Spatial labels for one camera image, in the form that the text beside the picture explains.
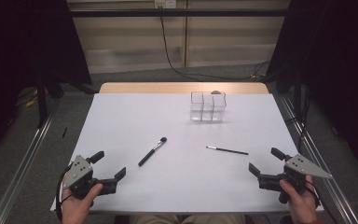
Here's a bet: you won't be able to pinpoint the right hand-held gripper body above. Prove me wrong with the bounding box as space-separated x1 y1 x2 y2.
258 153 334 204

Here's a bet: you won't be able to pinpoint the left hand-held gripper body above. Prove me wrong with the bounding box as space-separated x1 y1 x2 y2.
62 154 118 200

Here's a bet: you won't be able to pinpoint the thick black makeup brush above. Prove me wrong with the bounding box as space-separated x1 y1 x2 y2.
137 136 168 167

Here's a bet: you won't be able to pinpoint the clear plastic organizer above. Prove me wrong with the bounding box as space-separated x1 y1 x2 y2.
189 91 227 123

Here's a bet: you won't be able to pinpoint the person's left hand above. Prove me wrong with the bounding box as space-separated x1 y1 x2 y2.
61 183 104 224

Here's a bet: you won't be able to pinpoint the person's right hand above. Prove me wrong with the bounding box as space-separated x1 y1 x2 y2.
279 175 321 224

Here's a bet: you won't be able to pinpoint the thin black makeup brush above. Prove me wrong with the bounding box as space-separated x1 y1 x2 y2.
205 146 250 156

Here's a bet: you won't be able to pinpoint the person's legs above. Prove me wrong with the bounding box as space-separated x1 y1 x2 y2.
130 214 246 224

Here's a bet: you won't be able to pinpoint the white table mat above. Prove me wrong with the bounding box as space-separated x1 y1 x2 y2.
49 92 324 214

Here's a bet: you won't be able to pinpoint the black metal stand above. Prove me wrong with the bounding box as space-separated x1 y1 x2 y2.
35 69 64 128

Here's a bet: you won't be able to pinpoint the black curtain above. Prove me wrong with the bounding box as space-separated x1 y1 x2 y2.
0 0 93 162
265 0 358 178

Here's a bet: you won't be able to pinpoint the left hand-held gripper cable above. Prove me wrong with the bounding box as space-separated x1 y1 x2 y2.
55 166 73 222

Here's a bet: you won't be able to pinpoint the hand-held gripper cable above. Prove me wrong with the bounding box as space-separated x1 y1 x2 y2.
306 180 321 209
55 166 73 222

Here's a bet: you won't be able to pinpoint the right hand-held gripper cable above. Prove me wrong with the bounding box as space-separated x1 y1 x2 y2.
306 180 321 209

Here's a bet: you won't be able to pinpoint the black floor cable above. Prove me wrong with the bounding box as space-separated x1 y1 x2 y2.
287 116 310 152

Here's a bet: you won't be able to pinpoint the aluminium floor rail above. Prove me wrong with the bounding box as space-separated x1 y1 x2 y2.
0 99 60 224
279 94 358 224

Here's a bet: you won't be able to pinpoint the black wall cable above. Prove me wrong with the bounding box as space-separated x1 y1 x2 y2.
159 15 271 82

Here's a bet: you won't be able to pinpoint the black horizontal frame bar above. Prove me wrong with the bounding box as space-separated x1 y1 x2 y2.
69 8 290 18

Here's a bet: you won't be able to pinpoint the white wall outlet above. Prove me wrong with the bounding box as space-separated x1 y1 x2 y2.
154 0 177 9

